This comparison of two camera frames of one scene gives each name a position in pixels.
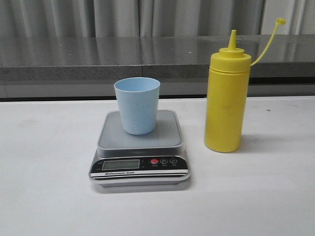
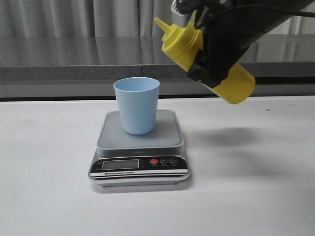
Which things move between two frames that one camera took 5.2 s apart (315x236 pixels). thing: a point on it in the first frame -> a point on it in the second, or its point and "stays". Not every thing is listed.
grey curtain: (35, 18) stays
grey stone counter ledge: (170, 59) stays
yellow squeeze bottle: (227, 95) -> (181, 43)
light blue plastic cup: (138, 98) stays
